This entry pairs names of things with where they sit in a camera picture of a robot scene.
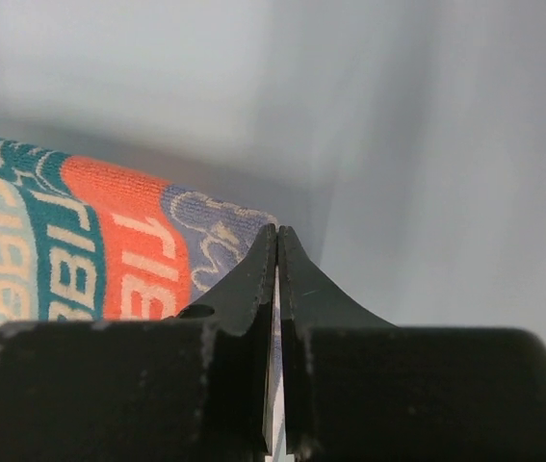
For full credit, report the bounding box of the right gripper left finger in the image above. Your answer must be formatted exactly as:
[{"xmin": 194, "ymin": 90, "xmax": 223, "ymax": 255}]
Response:
[{"xmin": 0, "ymin": 225, "xmax": 276, "ymax": 461}]

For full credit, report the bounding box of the colourful rabbit print towel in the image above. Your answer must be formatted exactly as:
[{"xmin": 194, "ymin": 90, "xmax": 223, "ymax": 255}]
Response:
[{"xmin": 0, "ymin": 136, "xmax": 286, "ymax": 462}]

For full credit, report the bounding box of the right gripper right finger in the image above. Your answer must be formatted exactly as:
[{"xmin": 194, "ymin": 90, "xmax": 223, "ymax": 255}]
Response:
[{"xmin": 277, "ymin": 226, "xmax": 546, "ymax": 461}]

